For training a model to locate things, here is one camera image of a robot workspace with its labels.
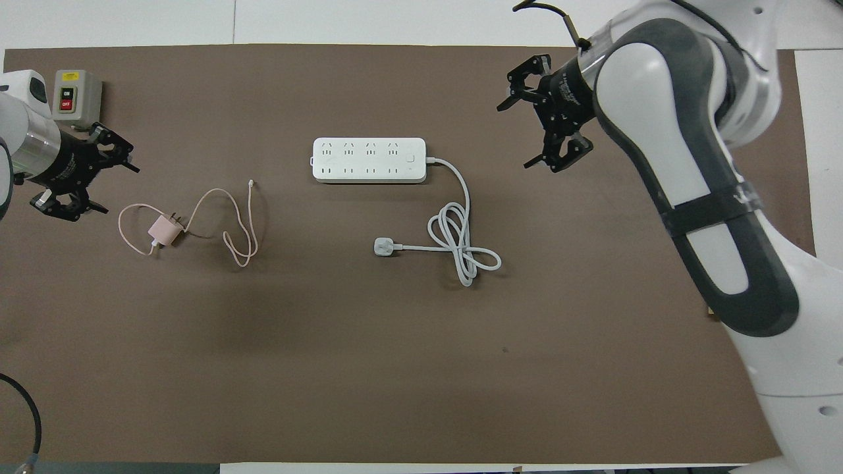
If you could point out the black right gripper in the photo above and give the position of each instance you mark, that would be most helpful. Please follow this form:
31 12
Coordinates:
570 95

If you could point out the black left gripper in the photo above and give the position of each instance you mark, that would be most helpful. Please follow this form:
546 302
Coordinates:
66 164

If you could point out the pink charger plug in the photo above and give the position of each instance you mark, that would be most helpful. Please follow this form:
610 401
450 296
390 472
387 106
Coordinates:
163 231

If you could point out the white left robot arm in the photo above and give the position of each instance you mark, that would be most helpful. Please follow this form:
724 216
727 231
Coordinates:
26 135

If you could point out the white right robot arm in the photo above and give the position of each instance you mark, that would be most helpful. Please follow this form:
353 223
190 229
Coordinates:
698 164

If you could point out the white power strip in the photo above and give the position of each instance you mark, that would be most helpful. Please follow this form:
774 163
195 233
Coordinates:
375 160

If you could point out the brown table mat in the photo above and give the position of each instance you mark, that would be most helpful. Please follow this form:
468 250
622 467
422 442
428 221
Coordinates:
421 368

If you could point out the grey on-off switch box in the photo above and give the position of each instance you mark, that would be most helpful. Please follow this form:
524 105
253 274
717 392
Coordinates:
82 99

